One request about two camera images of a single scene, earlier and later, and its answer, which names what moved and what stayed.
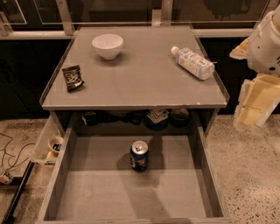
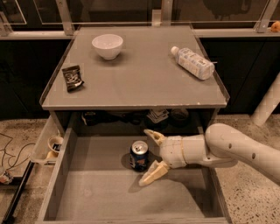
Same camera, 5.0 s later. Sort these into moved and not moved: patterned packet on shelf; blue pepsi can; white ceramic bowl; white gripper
Moved: white gripper
Not moved: patterned packet on shelf; white ceramic bowl; blue pepsi can
